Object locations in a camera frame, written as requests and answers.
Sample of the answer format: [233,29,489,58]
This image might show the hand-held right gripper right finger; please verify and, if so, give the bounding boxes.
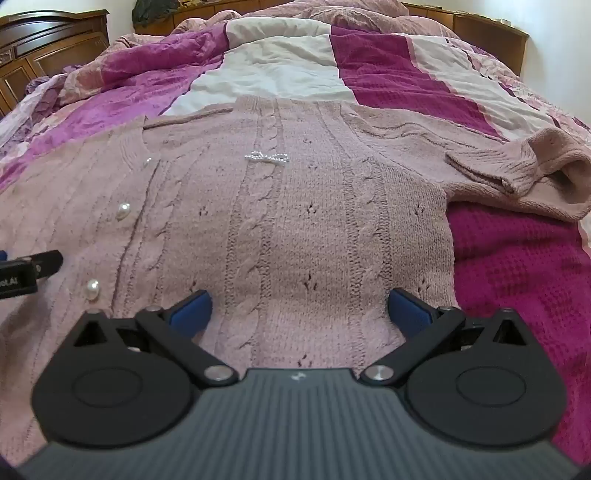
[360,287,532,385]

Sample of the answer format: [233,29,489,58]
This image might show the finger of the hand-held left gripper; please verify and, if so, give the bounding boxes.
[0,250,64,280]

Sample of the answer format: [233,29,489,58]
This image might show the lilac ruffled pillow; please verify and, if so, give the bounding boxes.
[25,64,88,100]

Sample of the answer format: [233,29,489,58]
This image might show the dark cloth bundle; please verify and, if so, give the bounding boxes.
[131,0,177,25]

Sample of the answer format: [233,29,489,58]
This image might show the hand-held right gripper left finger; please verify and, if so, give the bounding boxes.
[69,290,238,387]

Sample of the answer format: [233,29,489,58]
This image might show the magenta and white patchwork quilt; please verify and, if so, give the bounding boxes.
[0,14,591,444]

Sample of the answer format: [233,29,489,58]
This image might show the carved wooden headboard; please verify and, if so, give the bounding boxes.
[0,9,112,121]

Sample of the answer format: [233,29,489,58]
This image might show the pink knit cardigan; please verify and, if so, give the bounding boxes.
[0,95,591,462]

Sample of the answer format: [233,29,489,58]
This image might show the pink waffle blanket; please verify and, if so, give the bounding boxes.
[208,0,460,40]

